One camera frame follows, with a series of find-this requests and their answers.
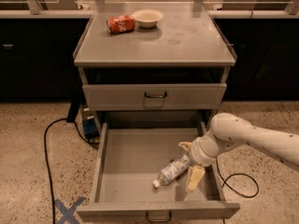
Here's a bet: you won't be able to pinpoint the blue tape cross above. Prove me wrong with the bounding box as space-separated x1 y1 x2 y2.
55 197 86 224

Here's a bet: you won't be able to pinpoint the closed grey upper drawer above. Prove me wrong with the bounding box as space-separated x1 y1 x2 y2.
83 83 226 111

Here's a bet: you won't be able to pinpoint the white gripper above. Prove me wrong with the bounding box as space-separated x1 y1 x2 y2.
178 134 221 192

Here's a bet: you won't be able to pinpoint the open grey drawer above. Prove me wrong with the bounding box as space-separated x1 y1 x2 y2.
77 123 240 223

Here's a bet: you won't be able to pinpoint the black cable left floor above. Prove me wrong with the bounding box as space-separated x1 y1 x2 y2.
43 118 101 224

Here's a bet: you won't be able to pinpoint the grey drawer cabinet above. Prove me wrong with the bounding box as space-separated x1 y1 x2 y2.
75 2 235 127

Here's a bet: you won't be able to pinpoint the black cable right floor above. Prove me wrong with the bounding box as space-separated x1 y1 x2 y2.
212 109 260 200

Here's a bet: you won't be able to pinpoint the white bowl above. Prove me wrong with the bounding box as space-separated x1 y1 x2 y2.
132 9 164 28

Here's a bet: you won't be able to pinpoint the blue power box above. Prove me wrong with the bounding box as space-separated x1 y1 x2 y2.
81 104 99 139

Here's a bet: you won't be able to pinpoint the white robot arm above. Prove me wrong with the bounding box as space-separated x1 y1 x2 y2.
178 113 299 192

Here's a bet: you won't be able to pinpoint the dark lab bench cabinets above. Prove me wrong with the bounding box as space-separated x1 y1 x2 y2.
0 18 299 102

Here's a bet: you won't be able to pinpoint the clear plastic water bottle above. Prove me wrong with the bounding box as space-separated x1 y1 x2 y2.
152 155 191 189

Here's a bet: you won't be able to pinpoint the black cable floor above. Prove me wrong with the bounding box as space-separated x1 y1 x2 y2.
43 118 101 224
212 109 260 200

